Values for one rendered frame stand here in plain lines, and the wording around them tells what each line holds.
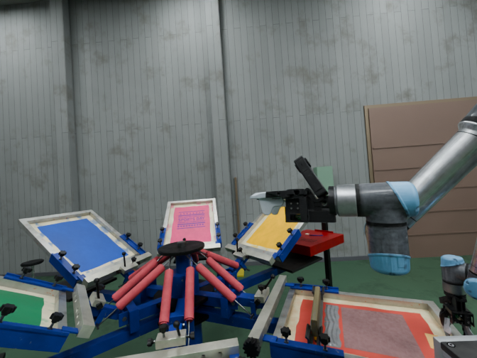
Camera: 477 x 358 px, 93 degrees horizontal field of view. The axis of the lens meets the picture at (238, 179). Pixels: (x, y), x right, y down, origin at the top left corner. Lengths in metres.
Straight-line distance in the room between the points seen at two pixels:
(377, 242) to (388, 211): 0.07
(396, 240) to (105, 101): 5.85
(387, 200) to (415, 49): 6.03
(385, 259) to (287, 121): 4.57
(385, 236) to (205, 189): 4.47
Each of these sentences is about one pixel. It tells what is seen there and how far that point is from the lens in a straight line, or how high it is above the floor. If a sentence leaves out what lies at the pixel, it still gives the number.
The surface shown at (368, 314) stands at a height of 0.96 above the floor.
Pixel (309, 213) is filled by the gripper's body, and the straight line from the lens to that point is 0.58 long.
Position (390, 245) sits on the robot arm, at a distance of 0.57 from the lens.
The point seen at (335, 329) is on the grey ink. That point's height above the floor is 0.96.
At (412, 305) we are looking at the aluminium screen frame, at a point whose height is 0.97.
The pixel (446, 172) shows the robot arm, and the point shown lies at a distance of 0.70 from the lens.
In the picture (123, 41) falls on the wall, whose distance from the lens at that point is 6.36.
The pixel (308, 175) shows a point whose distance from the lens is 0.57.
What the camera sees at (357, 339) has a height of 0.95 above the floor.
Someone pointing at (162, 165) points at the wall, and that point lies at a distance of 5.15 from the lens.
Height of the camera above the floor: 1.71
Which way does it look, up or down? 1 degrees up
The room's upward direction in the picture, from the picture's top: 4 degrees counter-clockwise
